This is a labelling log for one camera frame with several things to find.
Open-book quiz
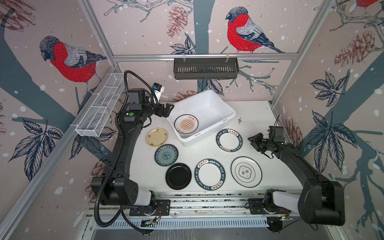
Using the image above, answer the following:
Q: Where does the orange sunburst white plate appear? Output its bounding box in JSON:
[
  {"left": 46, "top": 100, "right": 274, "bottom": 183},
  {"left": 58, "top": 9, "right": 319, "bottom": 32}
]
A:
[{"left": 174, "top": 114, "right": 199, "bottom": 134}]

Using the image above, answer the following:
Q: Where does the green rimmed white plate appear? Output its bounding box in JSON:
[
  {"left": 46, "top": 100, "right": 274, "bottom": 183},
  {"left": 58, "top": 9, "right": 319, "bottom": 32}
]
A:
[{"left": 216, "top": 129, "right": 243, "bottom": 153}]

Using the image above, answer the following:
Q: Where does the white plate thin green rim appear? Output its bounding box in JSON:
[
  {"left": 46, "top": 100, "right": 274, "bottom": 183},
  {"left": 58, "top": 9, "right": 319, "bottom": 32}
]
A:
[{"left": 231, "top": 157, "right": 263, "bottom": 188}]

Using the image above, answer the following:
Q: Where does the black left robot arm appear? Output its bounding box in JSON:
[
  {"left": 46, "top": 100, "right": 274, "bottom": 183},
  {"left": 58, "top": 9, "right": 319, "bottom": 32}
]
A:
[{"left": 91, "top": 86, "right": 174, "bottom": 209}]

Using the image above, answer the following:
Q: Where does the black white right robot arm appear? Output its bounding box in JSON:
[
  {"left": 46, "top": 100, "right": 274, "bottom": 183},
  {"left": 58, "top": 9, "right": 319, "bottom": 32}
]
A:
[{"left": 248, "top": 133, "right": 346, "bottom": 226}]

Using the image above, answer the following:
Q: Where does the white plastic bin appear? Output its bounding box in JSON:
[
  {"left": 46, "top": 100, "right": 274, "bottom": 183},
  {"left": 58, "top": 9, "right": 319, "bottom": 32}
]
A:
[{"left": 167, "top": 90, "right": 236, "bottom": 147}]

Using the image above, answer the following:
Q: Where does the yellow translucent plate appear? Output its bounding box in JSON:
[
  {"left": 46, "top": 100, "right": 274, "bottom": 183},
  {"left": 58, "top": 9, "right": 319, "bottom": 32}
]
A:
[{"left": 145, "top": 128, "right": 168, "bottom": 147}]

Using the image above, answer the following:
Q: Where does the teal patterned small plate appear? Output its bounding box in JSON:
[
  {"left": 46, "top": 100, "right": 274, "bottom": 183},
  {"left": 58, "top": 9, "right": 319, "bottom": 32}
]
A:
[{"left": 154, "top": 144, "right": 179, "bottom": 167}]

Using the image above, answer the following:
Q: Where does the large green rimmed plate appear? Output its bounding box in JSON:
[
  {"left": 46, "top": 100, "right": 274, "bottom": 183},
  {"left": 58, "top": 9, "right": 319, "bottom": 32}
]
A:
[{"left": 194, "top": 159, "right": 226, "bottom": 191}]

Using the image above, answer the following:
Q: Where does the black round plate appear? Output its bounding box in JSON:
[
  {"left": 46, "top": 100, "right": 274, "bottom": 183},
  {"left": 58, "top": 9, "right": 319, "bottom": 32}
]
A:
[{"left": 166, "top": 163, "right": 192, "bottom": 191}]

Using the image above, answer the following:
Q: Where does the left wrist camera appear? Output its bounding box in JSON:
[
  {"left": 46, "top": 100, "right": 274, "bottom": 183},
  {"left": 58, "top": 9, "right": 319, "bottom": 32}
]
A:
[{"left": 152, "top": 83, "right": 165, "bottom": 101}]

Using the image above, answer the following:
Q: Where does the black hanging wire basket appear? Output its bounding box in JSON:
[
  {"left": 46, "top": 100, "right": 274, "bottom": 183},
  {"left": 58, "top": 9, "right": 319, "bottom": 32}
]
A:
[{"left": 174, "top": 58, "right": 239, "bottom": 80}]

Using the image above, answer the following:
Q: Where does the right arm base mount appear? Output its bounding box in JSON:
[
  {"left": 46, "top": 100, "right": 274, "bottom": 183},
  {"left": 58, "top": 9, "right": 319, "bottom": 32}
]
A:
[{"left": 245, "top": 198, "right": 291, "bottom": 215}]

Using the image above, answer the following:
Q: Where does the white mesh wall shelf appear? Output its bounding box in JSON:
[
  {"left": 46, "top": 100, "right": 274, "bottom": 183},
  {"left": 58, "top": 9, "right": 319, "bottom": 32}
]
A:
[{"left": 76, "top": 73, "right": 125, "bottom": 137}]

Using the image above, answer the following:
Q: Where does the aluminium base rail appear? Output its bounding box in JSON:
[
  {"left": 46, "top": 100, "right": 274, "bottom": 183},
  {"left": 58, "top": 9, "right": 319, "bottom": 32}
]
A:
[{"left": 86, "top": 190, "right": 334, "bottom": 217}]

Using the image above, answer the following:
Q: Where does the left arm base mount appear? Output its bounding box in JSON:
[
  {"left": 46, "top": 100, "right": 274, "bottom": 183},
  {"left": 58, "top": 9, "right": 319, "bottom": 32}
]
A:
[{"left": 129, "top": 200, "right": 171, "bottom": 217}]

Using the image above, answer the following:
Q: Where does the black corrugated cable conduit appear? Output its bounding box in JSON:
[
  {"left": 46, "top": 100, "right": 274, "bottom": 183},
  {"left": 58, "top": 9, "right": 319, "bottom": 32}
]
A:
[{"left": 93, "top": 70, "right": 160, "bottom": 228}]

